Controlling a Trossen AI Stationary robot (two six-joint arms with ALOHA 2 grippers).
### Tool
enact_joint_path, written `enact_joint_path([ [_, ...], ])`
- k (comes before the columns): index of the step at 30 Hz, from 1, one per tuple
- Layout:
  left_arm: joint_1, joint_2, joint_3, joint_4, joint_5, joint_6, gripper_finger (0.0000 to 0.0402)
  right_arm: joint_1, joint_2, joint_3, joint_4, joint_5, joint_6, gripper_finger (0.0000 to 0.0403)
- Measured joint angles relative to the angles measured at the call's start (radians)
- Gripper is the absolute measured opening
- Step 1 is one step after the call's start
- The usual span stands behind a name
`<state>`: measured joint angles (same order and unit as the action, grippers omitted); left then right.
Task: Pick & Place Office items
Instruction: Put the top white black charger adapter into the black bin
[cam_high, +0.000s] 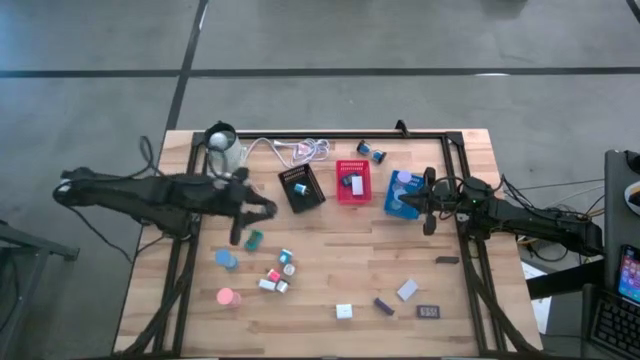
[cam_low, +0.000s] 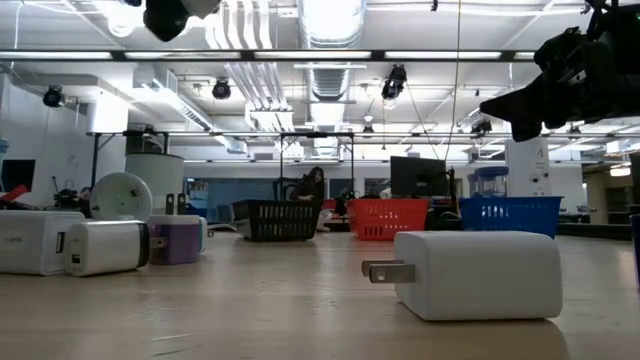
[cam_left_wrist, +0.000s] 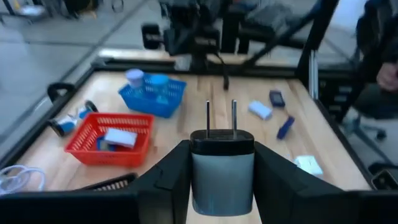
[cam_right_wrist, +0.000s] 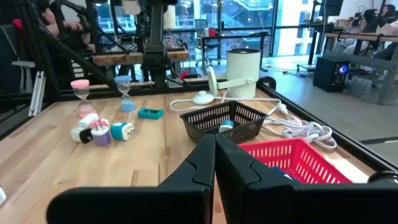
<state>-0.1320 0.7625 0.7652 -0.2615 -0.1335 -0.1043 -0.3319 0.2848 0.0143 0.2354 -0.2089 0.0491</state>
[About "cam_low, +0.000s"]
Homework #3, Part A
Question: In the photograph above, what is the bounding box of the long ceiling light bar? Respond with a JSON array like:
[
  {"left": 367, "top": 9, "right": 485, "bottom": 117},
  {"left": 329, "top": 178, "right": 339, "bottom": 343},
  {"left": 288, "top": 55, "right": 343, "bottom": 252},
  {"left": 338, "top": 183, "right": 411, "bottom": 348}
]
[{"left": 0, "top": 48, "right": 536, "bottom": 63}]

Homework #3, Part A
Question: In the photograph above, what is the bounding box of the white charger with black end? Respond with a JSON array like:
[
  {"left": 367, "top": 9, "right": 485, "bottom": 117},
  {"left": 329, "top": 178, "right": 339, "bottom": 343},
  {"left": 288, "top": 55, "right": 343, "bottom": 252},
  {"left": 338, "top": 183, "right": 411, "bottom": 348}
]
[
  {"left": 142, "top": 0, "right": 221, "bottom": 44},
  {"left": 63, "top": 219, "right": 169, "bottom": 278}
]

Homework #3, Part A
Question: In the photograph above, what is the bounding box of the purple and white wall charger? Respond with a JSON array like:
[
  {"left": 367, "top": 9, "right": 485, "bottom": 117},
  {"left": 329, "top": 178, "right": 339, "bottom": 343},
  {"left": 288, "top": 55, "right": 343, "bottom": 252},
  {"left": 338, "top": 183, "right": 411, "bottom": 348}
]
[{"left": 147, "top": 193, "right": 201, "bottom": 266}]

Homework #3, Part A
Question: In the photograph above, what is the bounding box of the blue plastic basket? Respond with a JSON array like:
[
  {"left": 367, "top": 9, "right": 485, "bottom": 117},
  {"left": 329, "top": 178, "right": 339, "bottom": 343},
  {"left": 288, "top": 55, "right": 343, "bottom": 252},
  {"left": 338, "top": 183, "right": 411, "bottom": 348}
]
[{"left": 458, "top": 195, "right": 565, "bottom": 239}]

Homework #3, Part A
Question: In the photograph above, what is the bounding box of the teal wall charger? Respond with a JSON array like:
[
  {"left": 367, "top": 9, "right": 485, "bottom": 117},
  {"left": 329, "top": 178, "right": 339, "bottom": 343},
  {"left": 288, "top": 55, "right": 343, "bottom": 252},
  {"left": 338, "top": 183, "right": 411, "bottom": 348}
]
[{"left": 197, "top": 216, "right": 216, "bottom": 255}]

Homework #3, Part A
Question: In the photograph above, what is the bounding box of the red plastic basket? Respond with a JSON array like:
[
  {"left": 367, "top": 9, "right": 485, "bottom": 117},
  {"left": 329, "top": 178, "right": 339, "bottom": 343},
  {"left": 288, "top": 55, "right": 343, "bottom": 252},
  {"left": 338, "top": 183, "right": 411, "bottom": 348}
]
[{"left": 348, "top": 197, "right": 432, "bottom": 242}]

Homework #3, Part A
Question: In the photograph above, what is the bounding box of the black background rig frame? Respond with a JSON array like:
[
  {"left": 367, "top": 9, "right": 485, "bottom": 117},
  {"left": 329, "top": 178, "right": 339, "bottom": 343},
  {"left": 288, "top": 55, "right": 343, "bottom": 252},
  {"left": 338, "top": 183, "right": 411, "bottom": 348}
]
[{"left": 88, "top": 129, "right": 356, "bottom": 201}]

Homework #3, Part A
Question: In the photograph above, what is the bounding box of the black wall screen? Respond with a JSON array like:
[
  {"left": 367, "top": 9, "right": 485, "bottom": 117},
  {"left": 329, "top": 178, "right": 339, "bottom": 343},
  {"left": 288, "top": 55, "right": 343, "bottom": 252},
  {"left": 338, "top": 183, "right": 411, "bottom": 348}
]
[{"left": 0, "top": 158, "right": 37, "bottom": 194}]

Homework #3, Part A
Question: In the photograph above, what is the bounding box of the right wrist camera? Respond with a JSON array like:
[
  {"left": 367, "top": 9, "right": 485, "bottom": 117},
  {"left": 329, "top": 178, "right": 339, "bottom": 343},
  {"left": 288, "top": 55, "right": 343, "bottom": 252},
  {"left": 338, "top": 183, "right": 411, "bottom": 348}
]
[{"left": 533, "top": 27, "right": 591, "bottom": 76}]

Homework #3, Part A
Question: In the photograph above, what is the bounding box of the black monitor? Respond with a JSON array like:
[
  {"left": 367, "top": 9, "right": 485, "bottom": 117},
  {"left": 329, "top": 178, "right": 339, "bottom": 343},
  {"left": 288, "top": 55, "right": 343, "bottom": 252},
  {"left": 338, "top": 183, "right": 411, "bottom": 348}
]
[{"left": 389, "top": 155, "right": 449, "bottom": 199}]

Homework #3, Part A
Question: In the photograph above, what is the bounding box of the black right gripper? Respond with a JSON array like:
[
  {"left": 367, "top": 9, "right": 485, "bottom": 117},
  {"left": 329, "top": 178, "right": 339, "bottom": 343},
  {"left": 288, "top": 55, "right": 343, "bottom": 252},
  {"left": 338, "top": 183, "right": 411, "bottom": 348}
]
[{"left": 479, "top": 4, "right": 640, "bottom": 143}]

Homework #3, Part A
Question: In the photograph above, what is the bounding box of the black ceiling spotlight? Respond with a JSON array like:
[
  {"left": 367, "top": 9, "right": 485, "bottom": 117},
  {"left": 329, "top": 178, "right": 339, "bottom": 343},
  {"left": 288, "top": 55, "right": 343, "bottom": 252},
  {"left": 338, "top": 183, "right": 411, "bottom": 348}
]
[
  {"left": 42, "top": 85, "right": 65, "bottom": 109},
  {"left": 469, "top": 118, "right": 494, "bottom": 137},
  {"left": 381, "top": 63, "right": 409, "bottom": 101},
  {"left": 211, "top": 78, "right": 233, "bottom": 101}
]

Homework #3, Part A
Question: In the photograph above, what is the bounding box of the large white wall charger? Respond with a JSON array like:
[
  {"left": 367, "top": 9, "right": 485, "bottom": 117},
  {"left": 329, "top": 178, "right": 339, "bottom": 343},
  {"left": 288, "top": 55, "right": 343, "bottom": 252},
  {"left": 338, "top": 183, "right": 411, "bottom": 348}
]
[{"left": 361, "top": 229, "right": 565, "bottom": 322}]

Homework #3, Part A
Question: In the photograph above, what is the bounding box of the person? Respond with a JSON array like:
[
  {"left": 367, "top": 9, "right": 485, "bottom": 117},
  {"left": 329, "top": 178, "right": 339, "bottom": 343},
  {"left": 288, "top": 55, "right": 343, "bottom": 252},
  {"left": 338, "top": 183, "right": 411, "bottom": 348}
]
[
  {"left": 289, "top": 166, "right": 334, "bottom": 234},
  {"left": 52, "top": 174, "right": 94, "bottom": 211}
]

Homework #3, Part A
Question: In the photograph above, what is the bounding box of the white rectangular USB charger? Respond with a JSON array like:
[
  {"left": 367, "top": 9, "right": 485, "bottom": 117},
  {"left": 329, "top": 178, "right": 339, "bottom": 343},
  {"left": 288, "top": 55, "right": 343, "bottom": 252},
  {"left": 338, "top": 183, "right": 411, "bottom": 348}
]
[{"left": 0, "top": 209, "right": 86, "bottom": 276}]

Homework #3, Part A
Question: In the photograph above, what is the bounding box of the white pillar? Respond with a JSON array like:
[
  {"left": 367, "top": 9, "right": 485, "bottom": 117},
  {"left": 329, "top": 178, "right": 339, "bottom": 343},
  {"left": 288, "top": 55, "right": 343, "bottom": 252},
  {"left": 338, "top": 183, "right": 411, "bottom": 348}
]
[{"left": 504, "top": 137, "right": 551, "bottom": 198}]

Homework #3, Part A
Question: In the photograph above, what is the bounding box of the white cylindrical desk device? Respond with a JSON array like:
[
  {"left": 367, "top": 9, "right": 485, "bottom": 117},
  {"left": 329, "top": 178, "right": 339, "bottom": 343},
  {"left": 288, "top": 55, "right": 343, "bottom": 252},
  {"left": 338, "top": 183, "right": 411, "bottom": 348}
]
[{"left": 89, "top": 152, "right": 185, "bottom": 224}]

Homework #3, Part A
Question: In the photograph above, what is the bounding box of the black plastic basket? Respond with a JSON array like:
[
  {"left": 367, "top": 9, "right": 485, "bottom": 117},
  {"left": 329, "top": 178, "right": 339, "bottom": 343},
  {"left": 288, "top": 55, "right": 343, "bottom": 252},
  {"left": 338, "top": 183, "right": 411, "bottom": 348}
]
[{"left": 232, "top": 199, "right": 324, "bottom": 243}]

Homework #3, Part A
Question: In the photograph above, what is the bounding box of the black aluminium table frame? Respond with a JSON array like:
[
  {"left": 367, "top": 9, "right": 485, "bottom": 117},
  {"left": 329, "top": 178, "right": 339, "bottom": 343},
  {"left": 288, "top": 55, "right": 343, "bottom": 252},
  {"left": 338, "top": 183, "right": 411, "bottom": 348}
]
[{"left": 557, "top": 221, "right": 634, "bottom": 241}]

